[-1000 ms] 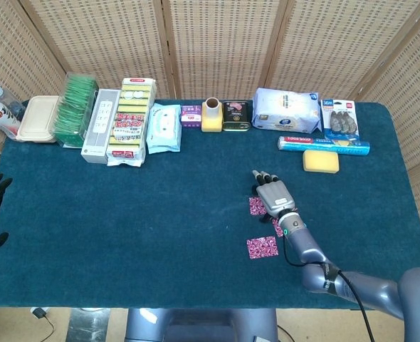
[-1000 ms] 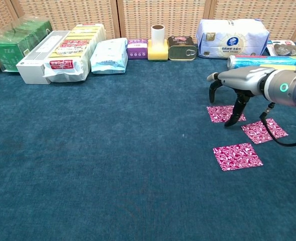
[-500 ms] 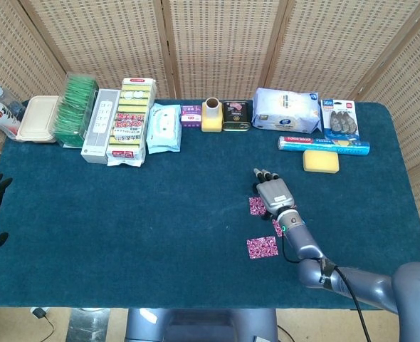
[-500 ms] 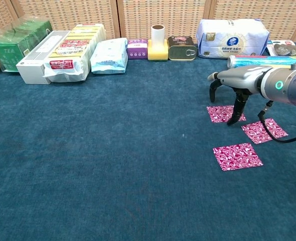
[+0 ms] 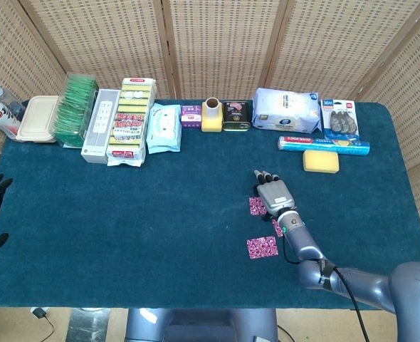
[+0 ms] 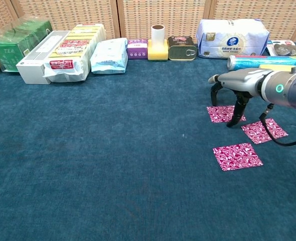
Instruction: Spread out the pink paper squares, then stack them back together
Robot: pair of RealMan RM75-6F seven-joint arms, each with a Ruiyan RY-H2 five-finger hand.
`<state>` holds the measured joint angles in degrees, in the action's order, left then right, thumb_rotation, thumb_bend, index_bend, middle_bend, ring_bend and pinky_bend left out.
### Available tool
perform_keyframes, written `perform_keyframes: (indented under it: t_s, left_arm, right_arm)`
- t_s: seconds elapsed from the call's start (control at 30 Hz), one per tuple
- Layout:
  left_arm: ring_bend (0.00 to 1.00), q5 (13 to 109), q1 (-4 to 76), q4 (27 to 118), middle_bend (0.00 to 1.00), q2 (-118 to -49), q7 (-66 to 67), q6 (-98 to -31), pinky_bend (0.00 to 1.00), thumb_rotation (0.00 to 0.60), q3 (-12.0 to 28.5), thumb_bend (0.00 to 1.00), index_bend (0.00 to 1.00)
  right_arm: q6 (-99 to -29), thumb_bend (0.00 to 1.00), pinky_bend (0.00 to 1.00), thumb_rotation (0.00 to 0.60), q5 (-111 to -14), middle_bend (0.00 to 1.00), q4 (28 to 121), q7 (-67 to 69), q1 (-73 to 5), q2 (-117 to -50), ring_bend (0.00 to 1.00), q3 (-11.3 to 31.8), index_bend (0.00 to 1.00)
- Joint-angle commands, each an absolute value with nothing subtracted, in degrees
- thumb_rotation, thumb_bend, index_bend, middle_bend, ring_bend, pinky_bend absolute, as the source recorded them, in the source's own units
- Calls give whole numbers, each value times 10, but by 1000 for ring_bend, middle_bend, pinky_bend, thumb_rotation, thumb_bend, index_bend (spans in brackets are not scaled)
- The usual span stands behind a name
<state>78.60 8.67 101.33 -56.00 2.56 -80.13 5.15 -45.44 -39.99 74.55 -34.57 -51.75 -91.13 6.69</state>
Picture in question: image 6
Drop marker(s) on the blue food wrap box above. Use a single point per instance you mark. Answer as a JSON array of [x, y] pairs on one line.
[[250, 61]]

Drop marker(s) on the white roll cardboard core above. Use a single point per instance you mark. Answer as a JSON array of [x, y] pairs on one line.
[[158, 35]]

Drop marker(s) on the small purple box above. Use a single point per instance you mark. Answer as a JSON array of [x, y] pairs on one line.
[[137, 50]]

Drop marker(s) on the yellow rectangular sponge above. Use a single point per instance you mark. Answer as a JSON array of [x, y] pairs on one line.
[[276, 66]]

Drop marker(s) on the white blue tissue pack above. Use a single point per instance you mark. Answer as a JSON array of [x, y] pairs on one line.
[[233, 37]]

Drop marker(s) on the yellow sponges multipack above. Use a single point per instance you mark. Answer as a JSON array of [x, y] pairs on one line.
[[75, 47]]

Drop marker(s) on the clear box green tea bags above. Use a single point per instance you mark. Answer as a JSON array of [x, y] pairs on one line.
[[10, 47]]

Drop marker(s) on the black gold luncheon meat can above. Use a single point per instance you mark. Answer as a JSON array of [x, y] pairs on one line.
[[181, 50]]

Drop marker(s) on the light blue wet wipes pack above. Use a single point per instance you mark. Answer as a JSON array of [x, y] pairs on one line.
[[109, 56]]

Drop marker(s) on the teal carpet table mat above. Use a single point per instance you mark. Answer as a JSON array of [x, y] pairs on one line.
[[113, 150]]

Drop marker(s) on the white power strip box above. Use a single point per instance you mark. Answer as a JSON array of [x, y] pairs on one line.
[[35, 62]]

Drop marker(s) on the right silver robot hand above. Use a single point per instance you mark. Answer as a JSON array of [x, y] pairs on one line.
[[240, 79]]

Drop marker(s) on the yellow tape holder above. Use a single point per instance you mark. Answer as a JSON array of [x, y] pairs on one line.
[[157, 54]]

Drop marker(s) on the woven bamboo folding screen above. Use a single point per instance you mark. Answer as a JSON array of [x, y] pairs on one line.
[[163, 15]]

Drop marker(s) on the magenta patterned cloth square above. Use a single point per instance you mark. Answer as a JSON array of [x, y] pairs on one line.
[[219, 114], [237, 157], [256, 131]]

